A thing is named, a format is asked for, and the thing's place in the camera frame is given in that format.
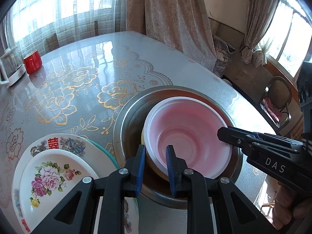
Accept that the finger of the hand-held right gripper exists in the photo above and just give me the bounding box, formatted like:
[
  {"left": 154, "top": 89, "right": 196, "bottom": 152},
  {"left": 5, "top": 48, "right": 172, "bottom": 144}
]
[
  {"left": 217, "top": 127, "right": 259, "bottom": 152},
  {"left": 228, "top": 127, "right": 304, "bottom": 149}
]

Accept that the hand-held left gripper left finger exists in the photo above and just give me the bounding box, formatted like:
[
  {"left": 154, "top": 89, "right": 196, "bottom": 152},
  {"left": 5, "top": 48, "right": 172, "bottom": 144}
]
[{"left": 32, "top": 144, "right": 146, "bottom": 234}]

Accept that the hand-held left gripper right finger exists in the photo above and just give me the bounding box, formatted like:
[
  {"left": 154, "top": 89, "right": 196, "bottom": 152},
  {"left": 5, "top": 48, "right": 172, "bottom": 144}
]
[{"left": 166, "top": 145, "right": 273, "bottom": 234}]

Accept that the yellow plastic bowl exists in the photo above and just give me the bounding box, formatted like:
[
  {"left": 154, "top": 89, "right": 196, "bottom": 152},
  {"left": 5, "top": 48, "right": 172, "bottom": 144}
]
[{"left": 141, "top": 130, "right": 170, "bottom": 182}]

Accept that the red plastic bowl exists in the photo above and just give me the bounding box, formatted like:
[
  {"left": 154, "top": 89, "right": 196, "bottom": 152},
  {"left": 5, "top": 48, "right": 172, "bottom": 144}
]
[{"left": 143, "top": 97, "right": 232, "bottom": 179}]

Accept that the stainless steel bowl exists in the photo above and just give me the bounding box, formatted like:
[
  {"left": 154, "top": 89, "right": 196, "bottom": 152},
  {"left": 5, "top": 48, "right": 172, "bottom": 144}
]
[{"left": 113, "top": 86, "right": 243, "bottom": 209}]

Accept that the white rose print plate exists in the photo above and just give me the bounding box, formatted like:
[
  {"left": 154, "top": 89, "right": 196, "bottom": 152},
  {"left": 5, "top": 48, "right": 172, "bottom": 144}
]
[{"left": 19, "top": 149, "right": 100, "bottom": 234}]

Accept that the white plate red emblem rim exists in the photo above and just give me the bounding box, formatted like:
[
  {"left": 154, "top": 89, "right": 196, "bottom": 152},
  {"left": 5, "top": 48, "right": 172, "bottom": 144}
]
[{"left": 12, "top": 133, "right": 139, "bottom": 234}]

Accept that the person's right hand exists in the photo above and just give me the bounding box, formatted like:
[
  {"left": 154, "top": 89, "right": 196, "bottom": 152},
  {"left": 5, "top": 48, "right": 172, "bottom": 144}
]
[{"left": 275, "top": 186, "right": 310, "bottom": 227}]

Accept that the pink cloth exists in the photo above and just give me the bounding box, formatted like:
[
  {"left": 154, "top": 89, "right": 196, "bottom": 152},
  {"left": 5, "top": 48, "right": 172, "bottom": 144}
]
[{"left": 264, "top": 97, "right": 283, "bottom": 123}]

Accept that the wooden chair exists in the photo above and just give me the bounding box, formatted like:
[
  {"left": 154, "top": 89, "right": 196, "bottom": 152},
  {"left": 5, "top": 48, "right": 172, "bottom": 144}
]
[{"left": 260, "top": 76, "right": 293, "bottom": 128}]

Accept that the black speaker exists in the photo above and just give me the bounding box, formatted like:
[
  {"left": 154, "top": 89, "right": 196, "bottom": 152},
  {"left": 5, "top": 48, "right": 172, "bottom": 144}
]
[{"left": 297, "top": 61, "right": 312, "bottom": 108}]

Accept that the patterned fabric bundle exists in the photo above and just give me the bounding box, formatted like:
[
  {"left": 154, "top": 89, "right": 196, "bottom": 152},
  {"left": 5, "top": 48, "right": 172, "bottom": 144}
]
[{"left": 213, "top": 35, "right": 236, "bottom": 77}]

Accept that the lace floral table mat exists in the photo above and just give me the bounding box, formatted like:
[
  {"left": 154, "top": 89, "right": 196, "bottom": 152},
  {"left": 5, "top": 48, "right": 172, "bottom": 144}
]
[{"left": 0, "top": 50, "right": 173, "bottom": 207}]

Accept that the tied beige curtain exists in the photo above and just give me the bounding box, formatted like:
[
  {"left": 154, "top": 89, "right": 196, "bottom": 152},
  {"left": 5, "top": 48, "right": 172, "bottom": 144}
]
[{"left": 240, "top": 0, "right": 283, "bottom": 66}]

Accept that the beige velvet curtain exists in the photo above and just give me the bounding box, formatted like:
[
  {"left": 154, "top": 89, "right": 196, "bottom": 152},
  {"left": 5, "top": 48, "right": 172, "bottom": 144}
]
[{"left": 125, "top": 0, "right": 217, "bottom": 71}]

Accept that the red mug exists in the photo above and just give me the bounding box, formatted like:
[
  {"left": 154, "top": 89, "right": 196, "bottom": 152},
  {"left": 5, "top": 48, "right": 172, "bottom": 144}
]
[{"left": 23, "top": 50, "right": 43, "bottom": 74}]

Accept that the white glass electric kettle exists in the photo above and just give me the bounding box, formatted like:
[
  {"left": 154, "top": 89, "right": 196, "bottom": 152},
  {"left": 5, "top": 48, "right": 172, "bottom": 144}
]
[{"left": 0, "top": 46, "right": 27, "bottom": 87}]

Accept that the white sheer curtain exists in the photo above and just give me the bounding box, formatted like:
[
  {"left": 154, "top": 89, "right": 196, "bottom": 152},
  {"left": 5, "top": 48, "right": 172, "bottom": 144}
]
[{"left": 10, "top": 0, "right": 129, "bottom": 54}]

